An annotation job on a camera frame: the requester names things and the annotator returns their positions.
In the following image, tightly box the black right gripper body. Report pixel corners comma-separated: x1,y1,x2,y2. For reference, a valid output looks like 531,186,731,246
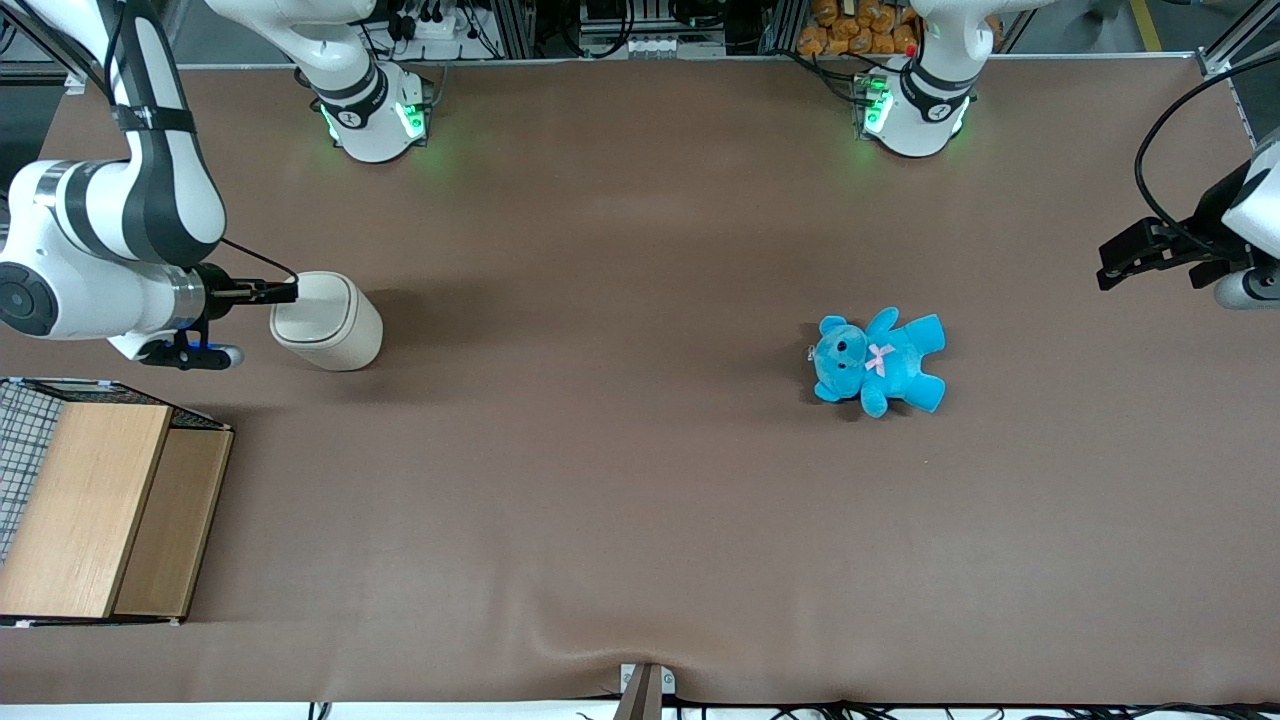
192,264,239,323

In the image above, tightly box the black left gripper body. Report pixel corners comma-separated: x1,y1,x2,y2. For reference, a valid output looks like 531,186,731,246
1165,165,1253,269

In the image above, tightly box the white trash can with lid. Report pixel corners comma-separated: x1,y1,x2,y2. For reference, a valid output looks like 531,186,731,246
268,271,384,373

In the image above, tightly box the blue teddy bear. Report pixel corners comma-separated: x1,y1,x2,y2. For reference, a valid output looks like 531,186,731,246
808,306,948,420

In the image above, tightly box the white power strip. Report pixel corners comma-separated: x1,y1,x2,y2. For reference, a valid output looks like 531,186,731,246
398,8,483,43

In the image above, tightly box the pile of orange plush toys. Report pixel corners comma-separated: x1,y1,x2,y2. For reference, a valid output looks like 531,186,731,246
797,0,1004,57

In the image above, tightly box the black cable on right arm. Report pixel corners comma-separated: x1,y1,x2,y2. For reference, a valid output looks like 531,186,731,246
220,237,300,283

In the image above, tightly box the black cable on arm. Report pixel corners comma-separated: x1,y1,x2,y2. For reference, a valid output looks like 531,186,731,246
1134,50,1280,253
220,237,300,283

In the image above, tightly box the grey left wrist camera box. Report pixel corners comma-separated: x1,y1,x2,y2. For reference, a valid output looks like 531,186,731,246
1213,266,1280,311

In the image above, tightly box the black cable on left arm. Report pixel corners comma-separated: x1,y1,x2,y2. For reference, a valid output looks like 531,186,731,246
1134,50,1280,253

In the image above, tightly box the aluminium frame profile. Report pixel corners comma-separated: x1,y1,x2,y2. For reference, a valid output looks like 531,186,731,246
1195,0,1280,77

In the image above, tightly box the wooden shelf with wire mesh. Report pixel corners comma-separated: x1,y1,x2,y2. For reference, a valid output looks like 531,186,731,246
0,378,236,628

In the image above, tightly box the metal table edge bracket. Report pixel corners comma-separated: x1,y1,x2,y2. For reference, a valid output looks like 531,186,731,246
612,662,677,720

